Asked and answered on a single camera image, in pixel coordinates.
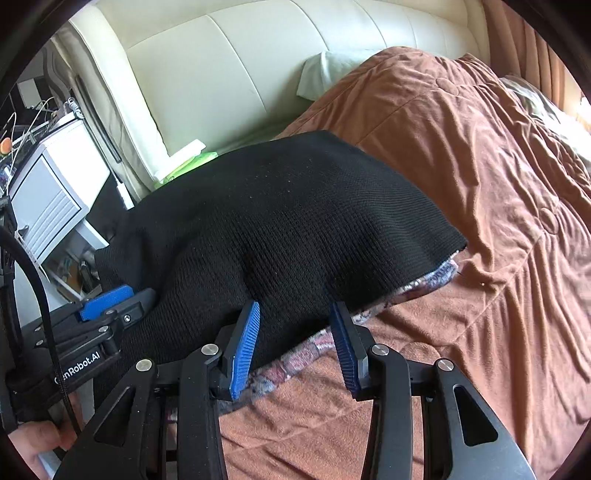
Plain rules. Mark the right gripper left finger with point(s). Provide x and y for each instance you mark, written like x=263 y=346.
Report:
x=161 y=421

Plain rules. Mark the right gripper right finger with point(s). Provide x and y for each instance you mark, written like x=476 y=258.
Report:
x=462 y=435

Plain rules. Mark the black knit pants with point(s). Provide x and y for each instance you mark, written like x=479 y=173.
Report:
x=295 y=224

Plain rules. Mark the person left hand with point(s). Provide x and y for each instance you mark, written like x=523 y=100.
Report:
x=32 y=439

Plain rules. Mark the brown quilted bedspread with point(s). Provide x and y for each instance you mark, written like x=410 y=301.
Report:
x=516 y=319

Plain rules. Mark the white bedside cabinet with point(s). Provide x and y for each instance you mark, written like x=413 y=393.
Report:
x=54 y=191

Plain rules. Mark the cream leather headboard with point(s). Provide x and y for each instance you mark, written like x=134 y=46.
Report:
x=162 y=81

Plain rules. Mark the beige bed sheet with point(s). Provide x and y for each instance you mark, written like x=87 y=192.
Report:
x=538 y=106

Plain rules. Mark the pale green pillow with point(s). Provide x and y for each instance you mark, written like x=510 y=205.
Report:
x=326 y=69

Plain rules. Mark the left brown curtain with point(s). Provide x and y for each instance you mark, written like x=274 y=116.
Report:
x=516 y=48

